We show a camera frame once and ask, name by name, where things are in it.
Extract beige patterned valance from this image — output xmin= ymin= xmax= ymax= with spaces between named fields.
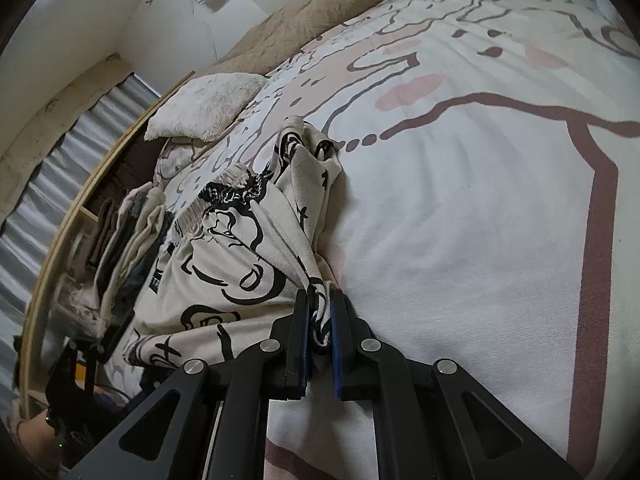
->
xmin=0 ymin=52 xmax=135 ymax=218

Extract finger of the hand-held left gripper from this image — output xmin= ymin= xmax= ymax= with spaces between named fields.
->
xmin=97 ymin=307 xmax=137 ymax=362

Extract white fluffy pillow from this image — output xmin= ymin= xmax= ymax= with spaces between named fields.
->
xmin=144 ymin=72 xmax=271 ymax=142

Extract wooden window shelf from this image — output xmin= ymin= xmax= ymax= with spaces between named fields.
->
xmin=12 ymin=71 xmax=197 ymax=418

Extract printed bed sheet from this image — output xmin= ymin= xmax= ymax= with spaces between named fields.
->
xmin=105 ymin=0 xmax=640 ymax=480

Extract stack of folded clothes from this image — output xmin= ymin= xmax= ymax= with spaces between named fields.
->
xmin=89 ymin=182 xmax=172 ymax=322

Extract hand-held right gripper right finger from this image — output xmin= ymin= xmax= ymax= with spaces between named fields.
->
xmin=327 ymin=291 xmax=583 ymax=480

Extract grey curtain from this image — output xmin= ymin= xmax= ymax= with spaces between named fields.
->
xmin=0 ymin=72 xmax=162 ymax=346

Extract cream black-print pants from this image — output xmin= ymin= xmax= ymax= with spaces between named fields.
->
xmin=122 ymin=116 xmax=351 ymax=368

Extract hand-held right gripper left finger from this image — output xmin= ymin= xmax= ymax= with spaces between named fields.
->
xmin=64 ymin=289 xmax=310 ymax=480

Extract person's left forearm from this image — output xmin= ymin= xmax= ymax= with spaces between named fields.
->
xmin=9 ymin=414 xmax=63 ymax=472

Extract beige duvet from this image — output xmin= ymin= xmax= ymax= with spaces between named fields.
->
xmin=210 ymin=0 xmax=451 ymax=77

